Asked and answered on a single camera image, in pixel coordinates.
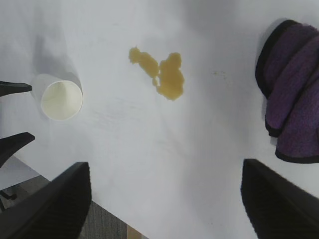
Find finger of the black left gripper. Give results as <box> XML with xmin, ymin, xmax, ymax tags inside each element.
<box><xmin>0</xmin><ymin>131</ymin><xmax>35</xmax><ymax>169</ymax></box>
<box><xmin>0</xmin><ymin>81</ymin><xmax>33</xmax><ymax>98</ymax></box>

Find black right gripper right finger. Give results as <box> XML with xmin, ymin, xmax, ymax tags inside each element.
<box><xmin>240</xmin><ymin>158</ymin><xmax>319</xmax><ymax>239</ymax></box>

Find white paper cup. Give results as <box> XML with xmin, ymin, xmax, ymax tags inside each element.
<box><xmin>33</xmin><ymin>72</ymin><xmax>83</xmax><ymax>122</ymax></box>

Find brown cardboard piece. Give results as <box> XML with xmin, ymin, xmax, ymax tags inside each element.
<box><xmin>126</xmin><ymin>225</ymin><xmax>143</xmax><ymax>239</ymax></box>

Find brown liquid spill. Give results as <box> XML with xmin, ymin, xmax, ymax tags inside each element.
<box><xmin>128</xmin><ymin>45</ymin><xmax>185</xmax><ymax>102</ymax></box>

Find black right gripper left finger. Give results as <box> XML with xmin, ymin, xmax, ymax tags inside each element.
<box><xmin>0</xmin><ymin>161</ymin><xmax>91</xmax><ymax>239</ymax></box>

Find purple cloth with black trim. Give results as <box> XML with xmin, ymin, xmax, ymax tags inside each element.
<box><xmin>255</xmin><ymin>19</ymin><xmax>319</xmax><ymax>164</ymax></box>

